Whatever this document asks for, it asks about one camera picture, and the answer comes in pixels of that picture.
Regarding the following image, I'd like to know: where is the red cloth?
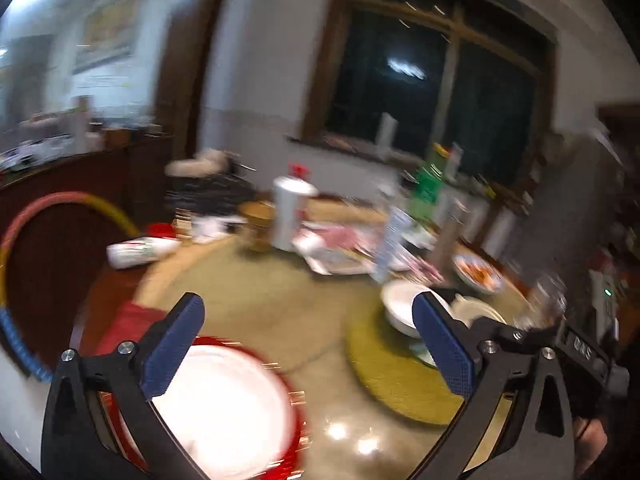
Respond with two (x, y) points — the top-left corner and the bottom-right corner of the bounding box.
(95, 300), (171, 356)

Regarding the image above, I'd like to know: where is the black fur-lined shoe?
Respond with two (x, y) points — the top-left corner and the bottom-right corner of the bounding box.
(165, 149), (257, 211)

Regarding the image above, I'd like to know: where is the white liquor bottle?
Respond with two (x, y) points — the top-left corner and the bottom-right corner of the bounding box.
(272, 162), (318, 252)

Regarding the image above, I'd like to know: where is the plate with red food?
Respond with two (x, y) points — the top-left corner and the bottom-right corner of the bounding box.
(452, 254), (507, 295)

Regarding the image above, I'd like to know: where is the white ceramic bowl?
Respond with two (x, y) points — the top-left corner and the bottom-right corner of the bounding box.
(380, 280), (451, 338)

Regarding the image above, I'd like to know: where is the large white milk drink bottle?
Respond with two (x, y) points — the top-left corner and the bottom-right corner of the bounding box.
(106, 237), (181, 268)

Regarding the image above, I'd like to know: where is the gold glitter turntable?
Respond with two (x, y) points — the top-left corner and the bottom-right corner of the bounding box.
(347, 300), (516, 426)

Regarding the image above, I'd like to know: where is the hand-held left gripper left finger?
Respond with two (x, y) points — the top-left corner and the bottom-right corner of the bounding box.
(42, 292), (213, 480)

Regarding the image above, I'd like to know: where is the dark wood-framed window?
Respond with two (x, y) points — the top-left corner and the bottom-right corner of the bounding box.
(302, 0), (558, 191)

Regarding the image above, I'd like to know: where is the pink and yellow hula hoop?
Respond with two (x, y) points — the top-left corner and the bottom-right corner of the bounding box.
(0, 191), (143, 381)

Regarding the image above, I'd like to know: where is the white power strip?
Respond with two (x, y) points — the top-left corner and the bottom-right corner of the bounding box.
(590, 270), (622, 332)

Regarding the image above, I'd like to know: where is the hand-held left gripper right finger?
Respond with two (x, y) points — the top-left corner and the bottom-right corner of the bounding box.
(410, 291), (574, 480)

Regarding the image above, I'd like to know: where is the clear glass cup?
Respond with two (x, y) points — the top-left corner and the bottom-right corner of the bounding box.
(520, 270), (568, 331)

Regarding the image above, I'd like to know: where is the white plate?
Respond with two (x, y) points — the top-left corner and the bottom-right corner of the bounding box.
(150, 345), (296, 480)

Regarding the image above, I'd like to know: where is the white roll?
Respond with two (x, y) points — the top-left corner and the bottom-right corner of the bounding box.
(376, 112), (399, 159)

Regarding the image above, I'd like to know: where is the brown jar with gold lid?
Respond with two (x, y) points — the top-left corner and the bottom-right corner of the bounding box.
(239, 201), (277, 251)

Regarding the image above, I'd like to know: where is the person's right forearm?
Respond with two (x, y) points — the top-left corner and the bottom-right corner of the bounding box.
(572, 412), (608, 480)

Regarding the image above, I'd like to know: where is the steel thermos flask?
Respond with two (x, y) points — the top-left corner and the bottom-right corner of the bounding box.
(435, 200), (469, 267)

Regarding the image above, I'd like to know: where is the dark wooden sideboard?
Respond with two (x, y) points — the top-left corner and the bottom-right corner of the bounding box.
(0, 132), (173, 311)

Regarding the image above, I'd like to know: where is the brown wooden door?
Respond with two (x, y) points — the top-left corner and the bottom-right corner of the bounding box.
(152, 0), (238, 161)

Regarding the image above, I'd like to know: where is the beige disposable bowl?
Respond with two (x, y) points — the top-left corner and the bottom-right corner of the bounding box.
(450, 295), (507, 332)

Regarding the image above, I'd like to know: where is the green plastic bottle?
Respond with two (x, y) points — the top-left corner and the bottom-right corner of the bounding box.
(407, 142), (451, 223)

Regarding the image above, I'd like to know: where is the pink cloth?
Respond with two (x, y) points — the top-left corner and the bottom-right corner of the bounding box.
(312, 225), (381, 253)

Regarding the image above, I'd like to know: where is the blue and white pouch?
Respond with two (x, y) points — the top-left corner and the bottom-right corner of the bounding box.
(372, 207), (416, 283)

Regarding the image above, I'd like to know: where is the framed wall picture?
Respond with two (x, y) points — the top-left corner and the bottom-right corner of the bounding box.
(75, 0), (147, 72)

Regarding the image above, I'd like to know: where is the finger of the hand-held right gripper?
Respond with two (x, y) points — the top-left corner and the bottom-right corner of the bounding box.
(512, 322), (564, 349)

